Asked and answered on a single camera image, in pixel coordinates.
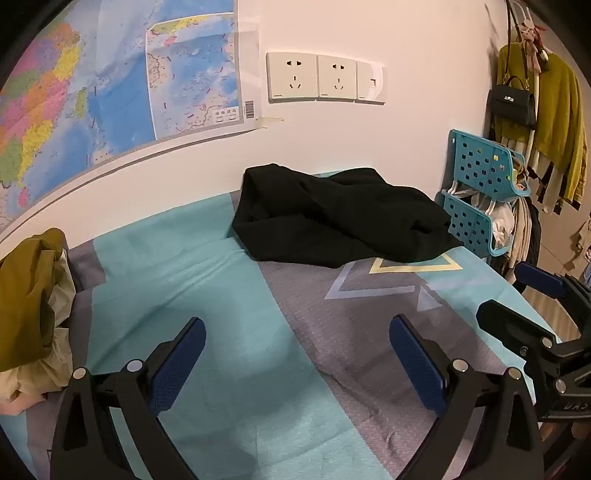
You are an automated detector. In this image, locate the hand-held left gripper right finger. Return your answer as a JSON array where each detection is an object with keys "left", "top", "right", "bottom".
[{"left": 389, "top": 315, "right": 546, "bottom": 480}]

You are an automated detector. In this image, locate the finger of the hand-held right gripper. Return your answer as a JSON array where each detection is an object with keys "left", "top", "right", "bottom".
[
  {"left": 476, "top": 299, "right": 563, "bottom": 363},
  {"left": 515, "top": 262, "right": 591, "bottom": 303}
]

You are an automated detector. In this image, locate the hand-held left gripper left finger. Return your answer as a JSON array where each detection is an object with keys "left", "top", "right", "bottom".
[{"left": 50, "top": 316, "right": 207, "bottom": 480}]

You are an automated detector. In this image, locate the black button coat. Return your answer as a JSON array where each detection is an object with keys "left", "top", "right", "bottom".
[{"left": 231, "top": 163, "right": 465, "bottom": 268}]

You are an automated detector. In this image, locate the beige hanging garment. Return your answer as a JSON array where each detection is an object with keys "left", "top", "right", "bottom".
[{"left": 502, "top": 198, "right": 542, "bottom": 289}]

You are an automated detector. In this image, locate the white crumpled cloth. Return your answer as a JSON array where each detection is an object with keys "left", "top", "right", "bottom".
[{"left": 488, "top": 203, "right": 514, "bottom": 250}]

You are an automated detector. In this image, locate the teal grey patterned bed sheet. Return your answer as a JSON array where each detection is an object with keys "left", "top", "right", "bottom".
[{"left": 0, "top": 171, "right": 564, "bottom": 480}]

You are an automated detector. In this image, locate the blue plastic hanging basket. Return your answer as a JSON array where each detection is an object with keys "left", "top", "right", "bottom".
[
  {"left": 438, "top": 189, "right": 513, "bottom": 257},
  {"left": 447, "top": 129, "right": 532, "bottom": 204}
]

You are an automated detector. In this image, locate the striped pleated hanging skirt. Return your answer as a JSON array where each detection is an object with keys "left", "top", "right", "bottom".
[{"left": 524, "top": 134, "right": 583, "bottom": 214}]

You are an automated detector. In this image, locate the cream garment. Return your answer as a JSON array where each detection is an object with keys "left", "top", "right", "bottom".
[{"left": 0, "top": 251, "right": 77, "bottom": 416}]

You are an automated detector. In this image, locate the olive green garment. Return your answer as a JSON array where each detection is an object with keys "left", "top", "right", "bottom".
[{"left": 0, "top": 227, "right": 68, "bottom": 372}]

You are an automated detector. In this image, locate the yellow green hanging cardigan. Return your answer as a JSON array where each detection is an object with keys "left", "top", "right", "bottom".
[{"left": 496, "top": 44, "right": 588, "bottom": 213}]

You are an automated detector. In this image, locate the black handbag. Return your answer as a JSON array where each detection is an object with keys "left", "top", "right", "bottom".
[{"left": 488, "top": 0, "right": 539, "bottom": 130}]

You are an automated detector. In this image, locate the pink hanging accessory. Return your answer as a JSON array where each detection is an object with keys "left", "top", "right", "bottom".
[{"left": 516, "top": 13, "right": 550, "bottom": 72}]

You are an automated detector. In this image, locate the white wall switch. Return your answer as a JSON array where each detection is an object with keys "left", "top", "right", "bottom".
[{"left": 355, "top": 62, "right": 386, "bottom": 103}]

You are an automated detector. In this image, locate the white wall socket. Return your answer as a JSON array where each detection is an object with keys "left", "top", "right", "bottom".
[
  {"left": 317, "top": 55, "right": 358, "bottom": 101},
  {"left": 266, "top": 52, "right": 319, "bottom": 103}
]

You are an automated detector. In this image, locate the colourful wall map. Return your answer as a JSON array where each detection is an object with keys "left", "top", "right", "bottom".
[{"left": 0, "top": 0, "right": 259, "bottom": 234}]

